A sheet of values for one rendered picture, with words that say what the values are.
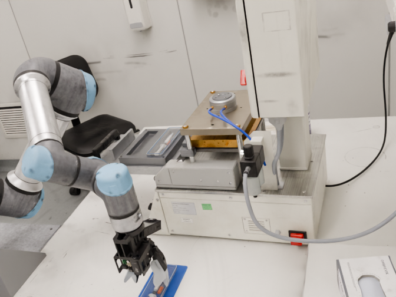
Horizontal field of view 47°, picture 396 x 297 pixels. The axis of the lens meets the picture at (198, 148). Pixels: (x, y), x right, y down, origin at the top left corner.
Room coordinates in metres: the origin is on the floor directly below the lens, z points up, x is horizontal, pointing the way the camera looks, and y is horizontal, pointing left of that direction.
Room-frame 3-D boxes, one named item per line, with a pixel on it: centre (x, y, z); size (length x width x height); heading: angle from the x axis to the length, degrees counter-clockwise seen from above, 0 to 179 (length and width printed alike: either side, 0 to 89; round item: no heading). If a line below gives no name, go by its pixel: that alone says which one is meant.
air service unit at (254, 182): (0.97, -0.12, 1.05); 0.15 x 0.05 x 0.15; 155
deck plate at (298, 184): (1.22, -0.13, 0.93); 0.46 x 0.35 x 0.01; 65
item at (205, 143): (1.22, -0.09, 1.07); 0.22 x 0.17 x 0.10; 155
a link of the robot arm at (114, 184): (0.90, 0.20, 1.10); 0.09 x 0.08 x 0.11; 31
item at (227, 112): (1.20, -0.12, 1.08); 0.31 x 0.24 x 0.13; 155
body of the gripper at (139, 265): (0.89, 0.20, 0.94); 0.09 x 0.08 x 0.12; 155
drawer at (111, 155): (1.36, 0.18, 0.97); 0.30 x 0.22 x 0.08; 65
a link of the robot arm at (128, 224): (0.90, 0.20, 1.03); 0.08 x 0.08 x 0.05
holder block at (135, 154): (1.34, 0.14, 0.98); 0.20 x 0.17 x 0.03; 155
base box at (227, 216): (1.22, -0.08, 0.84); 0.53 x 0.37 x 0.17; 65
